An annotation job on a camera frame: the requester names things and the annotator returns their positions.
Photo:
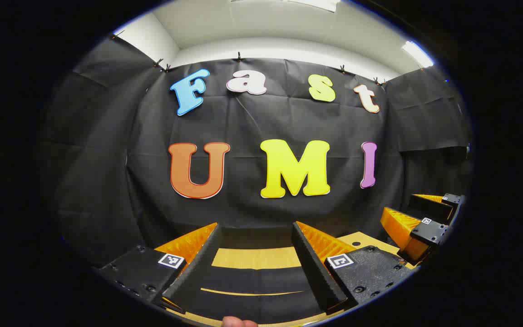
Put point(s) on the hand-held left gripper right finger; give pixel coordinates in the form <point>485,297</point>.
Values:
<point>313,268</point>

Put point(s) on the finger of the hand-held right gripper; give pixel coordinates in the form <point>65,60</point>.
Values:
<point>434,206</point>
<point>429,231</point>

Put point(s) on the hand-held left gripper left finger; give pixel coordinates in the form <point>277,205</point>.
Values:
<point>200,263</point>

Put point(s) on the dark grey jeans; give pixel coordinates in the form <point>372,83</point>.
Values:
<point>252,279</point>

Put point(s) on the black backdrop cloth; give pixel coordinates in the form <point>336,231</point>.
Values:
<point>243,118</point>

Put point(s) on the ceiling light panel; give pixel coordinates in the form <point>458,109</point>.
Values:
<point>316,3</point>
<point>418,53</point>

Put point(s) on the row of black cloth clips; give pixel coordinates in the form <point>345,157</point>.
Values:
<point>239,57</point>

